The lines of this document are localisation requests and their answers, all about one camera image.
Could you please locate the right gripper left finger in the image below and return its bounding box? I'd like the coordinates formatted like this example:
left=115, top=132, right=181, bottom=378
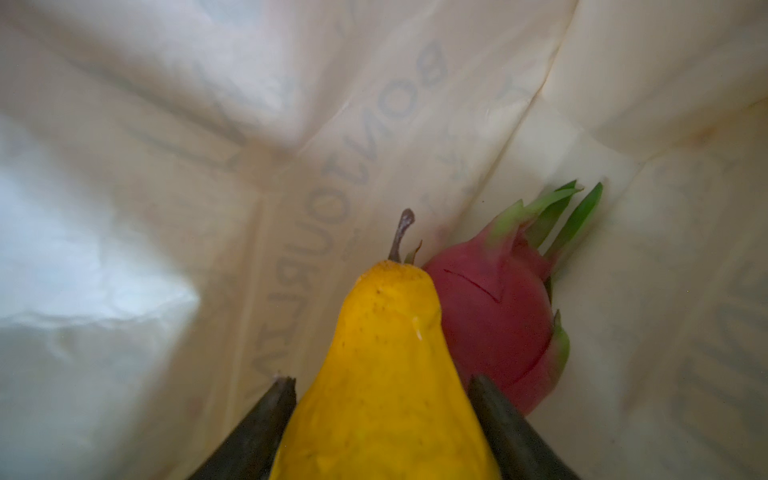
left=188, top=376, right=297, bottom=480

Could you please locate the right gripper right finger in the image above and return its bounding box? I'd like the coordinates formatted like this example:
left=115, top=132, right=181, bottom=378
left=467, top=375, right=580, bottom=480

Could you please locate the yellow pear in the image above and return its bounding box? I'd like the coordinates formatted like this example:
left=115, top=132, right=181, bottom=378
left=271, top=248, right=501, bottom=479

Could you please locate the pink dragon fruit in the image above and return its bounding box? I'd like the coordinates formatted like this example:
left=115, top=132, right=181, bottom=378
left=423, top=182, right=603, bottom=415

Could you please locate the cream canvas grocery bag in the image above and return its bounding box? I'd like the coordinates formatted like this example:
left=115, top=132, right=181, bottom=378
left=1, top=1, right=767, bottom=479

